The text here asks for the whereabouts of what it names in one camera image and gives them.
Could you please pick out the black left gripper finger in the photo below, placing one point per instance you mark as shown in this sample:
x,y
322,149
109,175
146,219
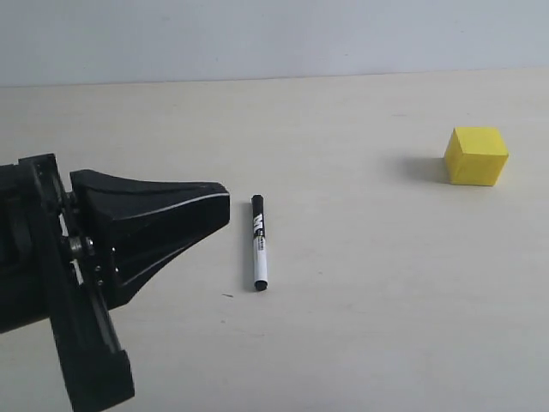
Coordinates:
x,y
138,227

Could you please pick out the black and white marker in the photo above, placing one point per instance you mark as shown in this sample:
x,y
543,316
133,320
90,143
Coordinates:
x,y
260,265

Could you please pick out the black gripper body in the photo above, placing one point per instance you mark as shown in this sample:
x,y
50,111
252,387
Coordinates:
x,y
40,243

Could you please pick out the yellow cube block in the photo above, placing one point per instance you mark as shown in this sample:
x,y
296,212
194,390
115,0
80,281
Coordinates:
x,y
475,156

